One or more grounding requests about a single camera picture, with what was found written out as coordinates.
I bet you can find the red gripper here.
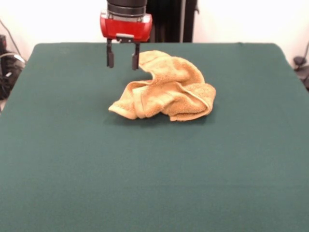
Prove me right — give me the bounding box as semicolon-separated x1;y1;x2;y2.
100;11;153;71

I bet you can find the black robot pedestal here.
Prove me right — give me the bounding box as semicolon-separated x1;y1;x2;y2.
146;0;201;44

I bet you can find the dark green table cloth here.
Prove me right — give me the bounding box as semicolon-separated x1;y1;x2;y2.
0;43;309;232

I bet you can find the yellow terry towel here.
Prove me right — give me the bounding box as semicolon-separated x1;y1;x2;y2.
108;50;217;122

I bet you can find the black stand foot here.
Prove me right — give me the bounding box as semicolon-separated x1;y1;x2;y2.
293;41;309;91

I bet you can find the black equipment with cables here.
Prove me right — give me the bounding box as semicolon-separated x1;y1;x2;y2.
0;35;27;100

